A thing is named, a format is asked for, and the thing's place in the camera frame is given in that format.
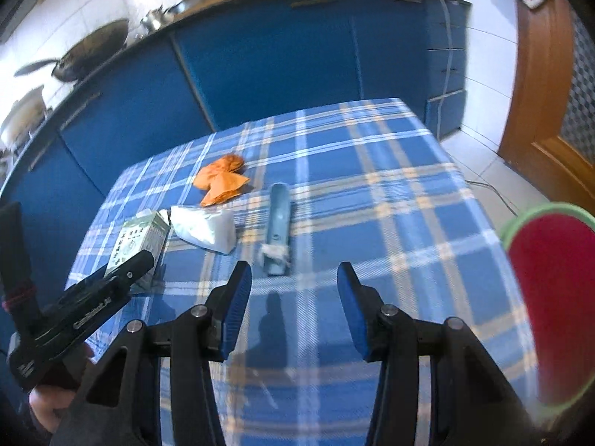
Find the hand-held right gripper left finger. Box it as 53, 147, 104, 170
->
49, 260, 253, 446

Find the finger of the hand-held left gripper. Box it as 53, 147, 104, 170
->
39, 249, 155, 340

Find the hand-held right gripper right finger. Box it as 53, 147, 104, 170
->
336, 261, 547, 446

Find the pale green carton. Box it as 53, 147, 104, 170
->
106, 210, 170, 291

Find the white packet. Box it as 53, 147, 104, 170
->
170, 205, 237, 255

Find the teal slim tube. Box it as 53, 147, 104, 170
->
264, 182, 293, 277

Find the orange mesh bag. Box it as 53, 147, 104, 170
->
194, 153, 252, 207

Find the person's left hand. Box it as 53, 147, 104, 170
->
28, 344, 94, 433

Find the small white paper scrap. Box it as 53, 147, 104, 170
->
260, 243, 291, 261

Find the blue plaid tablecloth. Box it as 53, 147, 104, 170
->
65, 97, 542, 446

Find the red stool with green rim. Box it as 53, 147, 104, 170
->
499, 202, 595, 421

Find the dark wok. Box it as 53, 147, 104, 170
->
14, 19, 130, 82

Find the blue kitchen cabinet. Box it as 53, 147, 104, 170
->
0, 0, 472, 289

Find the wooden door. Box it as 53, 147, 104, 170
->
496, 0, 595, 203

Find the steel bowl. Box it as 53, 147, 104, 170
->
165, 0, 225, 16

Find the thin floor cable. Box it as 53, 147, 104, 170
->
465, 179, 519, 217

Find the white hose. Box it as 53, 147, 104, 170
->
425, 0, 454, 103

